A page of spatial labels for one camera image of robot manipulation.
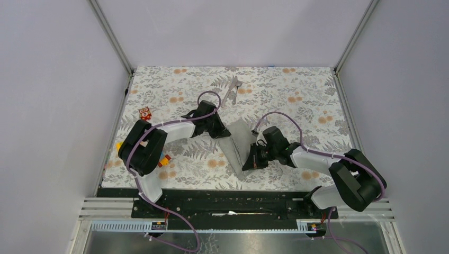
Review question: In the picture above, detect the blue orange toy car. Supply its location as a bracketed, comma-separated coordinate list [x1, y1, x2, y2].
[157, 152, 171, 167]

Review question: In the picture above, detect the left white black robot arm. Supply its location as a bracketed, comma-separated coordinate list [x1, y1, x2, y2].
[118, 100, 231, 217]

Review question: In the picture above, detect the aluminium frame post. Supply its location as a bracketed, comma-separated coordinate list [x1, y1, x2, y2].
[87, 0, 134, 75]
[334, 0, 380, 76]

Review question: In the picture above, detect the yellow toy block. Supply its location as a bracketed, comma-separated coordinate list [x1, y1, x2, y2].
[116, 142, 123, 151]

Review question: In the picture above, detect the left aluminium frame post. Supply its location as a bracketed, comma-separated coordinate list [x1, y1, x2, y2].
[87, 0, 134, 75]

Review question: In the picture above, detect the grey cloth napkin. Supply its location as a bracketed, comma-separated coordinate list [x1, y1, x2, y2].
[217, 119, 256, 180]

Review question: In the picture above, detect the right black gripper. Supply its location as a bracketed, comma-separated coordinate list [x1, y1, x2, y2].
[243, 142, 278, 171]

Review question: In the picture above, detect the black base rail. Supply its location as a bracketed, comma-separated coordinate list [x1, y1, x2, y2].
[96, 188, 338, 233]

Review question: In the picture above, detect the floral patterned tablecloth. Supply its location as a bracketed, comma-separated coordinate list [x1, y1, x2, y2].
[101, 66, 352, 191]

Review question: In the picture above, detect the right aluminium frame post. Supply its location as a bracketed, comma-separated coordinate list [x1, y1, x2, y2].
[334, 0, 380, 76]

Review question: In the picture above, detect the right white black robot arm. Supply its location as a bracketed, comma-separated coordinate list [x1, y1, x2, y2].
[242, 126, 387, 218]

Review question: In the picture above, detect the red owl toy block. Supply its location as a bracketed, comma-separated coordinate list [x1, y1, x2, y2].
[139, 106, 152, 121]

